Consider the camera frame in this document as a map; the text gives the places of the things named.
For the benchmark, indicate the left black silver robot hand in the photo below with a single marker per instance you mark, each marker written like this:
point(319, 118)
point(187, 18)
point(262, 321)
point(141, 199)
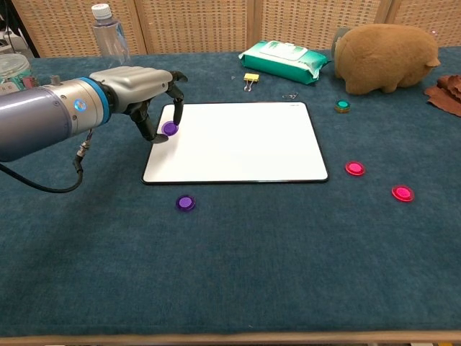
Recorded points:
point(133, 84)

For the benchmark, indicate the purple round magnet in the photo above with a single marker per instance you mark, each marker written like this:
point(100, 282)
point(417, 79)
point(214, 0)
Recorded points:
point(169, 129)
point(185, 203)

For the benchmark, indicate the pink round magnet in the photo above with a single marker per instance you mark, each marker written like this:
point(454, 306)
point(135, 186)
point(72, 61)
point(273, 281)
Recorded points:
point(403, 193)
point(355, 168)

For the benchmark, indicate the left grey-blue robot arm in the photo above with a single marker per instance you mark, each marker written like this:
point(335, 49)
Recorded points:
point(36, 115)

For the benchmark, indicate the white board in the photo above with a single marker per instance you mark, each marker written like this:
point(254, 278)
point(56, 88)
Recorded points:
point(245, 144)

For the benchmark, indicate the teal round magnet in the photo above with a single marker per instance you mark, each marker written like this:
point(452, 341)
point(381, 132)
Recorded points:
point(342, 106)

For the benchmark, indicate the clear plastic water bottle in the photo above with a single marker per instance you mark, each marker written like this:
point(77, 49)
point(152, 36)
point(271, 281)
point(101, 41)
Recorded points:
point(108, 39)

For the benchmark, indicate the woven folding screen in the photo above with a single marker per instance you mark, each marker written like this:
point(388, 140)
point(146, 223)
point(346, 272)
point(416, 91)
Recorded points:
point(198, 25)

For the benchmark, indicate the yellow binder clip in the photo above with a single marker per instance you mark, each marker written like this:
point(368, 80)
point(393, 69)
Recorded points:
point(251, 76)

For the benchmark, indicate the clear jar of binder clips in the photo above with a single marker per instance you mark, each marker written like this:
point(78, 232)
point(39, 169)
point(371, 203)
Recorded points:
point(14, 70)

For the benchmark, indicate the green wet wipes pack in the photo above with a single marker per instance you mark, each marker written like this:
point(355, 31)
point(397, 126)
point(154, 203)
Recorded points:
point(281, 61)

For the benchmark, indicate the small metal paper clip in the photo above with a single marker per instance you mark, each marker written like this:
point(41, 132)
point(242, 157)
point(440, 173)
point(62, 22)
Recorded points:
point(293, 96)

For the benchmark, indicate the blue felt table cover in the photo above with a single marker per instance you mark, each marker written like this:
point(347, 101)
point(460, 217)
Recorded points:
point(230, 259)

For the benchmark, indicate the brown plush toy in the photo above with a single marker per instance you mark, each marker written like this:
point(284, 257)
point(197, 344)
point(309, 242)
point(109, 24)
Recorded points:
point(385, 57)

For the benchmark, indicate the brown suede cloth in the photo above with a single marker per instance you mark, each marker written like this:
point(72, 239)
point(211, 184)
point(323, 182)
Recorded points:
point(448, 93)

